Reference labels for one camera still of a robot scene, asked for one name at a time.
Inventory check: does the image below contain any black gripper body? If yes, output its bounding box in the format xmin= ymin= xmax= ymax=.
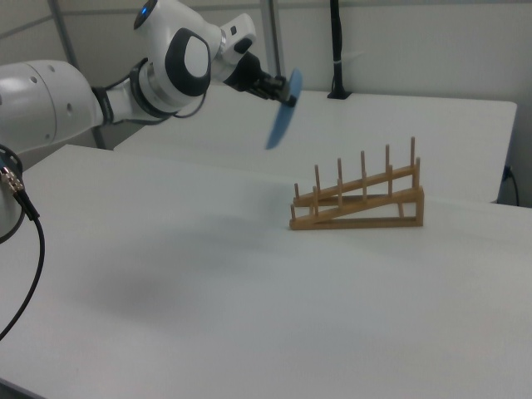
xmin=229 ymin=52 xmax=288 ymax=103

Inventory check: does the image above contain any blue round plate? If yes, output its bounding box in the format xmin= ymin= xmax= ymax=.
xmin=264 ymin=68 xmax=304 ymax=151

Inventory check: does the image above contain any wooden plate rack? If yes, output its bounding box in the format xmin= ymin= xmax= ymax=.
xmin=288 ymin=135 xmax=425 ymax=232

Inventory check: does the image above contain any grey metal partition post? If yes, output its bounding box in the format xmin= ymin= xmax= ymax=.
xmin=260 ymin=0 xmax=284 ymax=80

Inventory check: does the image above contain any black camera pole with base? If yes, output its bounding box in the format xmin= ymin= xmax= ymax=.
xmin=326 ymin=0 xmax=352 ymax=101

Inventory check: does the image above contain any black hanging power cable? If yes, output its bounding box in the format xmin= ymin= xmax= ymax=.
xmin=503 ymin=165 xmax=521 ymax=205

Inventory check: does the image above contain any black robot cable with connector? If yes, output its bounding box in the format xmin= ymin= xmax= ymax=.
xmin=0 ymin=165 xmax=46 ymax=342

